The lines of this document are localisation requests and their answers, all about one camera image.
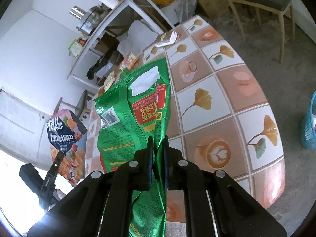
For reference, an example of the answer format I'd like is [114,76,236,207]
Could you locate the grey plastic bag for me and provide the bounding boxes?
[174,0,198,24]

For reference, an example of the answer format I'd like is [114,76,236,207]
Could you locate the white paper sheet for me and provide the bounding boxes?
[117,19,159,57]

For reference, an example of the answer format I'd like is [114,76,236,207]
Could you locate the patterned tablecloth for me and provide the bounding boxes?
[136,16,285,208]

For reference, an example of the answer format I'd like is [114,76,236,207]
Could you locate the metal pot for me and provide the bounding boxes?
[70,4,110,36]

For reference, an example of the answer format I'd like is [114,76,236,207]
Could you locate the orange snack bag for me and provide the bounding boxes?
[119,53,138,71]

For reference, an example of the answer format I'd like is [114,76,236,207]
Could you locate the cardboard box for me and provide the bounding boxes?
[198,0,230,19]

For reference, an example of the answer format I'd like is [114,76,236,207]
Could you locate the large green snack bag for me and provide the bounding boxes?
[95,57,171,236]

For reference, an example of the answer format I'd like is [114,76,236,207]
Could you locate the small wooden stool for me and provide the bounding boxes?
[53,90,94,120]

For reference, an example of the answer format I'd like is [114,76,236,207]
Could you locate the wooden chair dark seat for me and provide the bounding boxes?
[227,0,295,63]

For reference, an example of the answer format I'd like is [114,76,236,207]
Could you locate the pink purple chip bag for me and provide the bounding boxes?
[46,109,87,187]

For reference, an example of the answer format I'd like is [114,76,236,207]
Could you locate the white metal shelf table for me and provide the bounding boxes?
[66,0,176,90]

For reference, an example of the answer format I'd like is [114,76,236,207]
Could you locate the blue plastic trash basket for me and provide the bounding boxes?
[300,97,316,149]

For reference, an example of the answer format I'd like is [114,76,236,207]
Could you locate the gold snack bag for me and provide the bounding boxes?
[98,71,116,95]

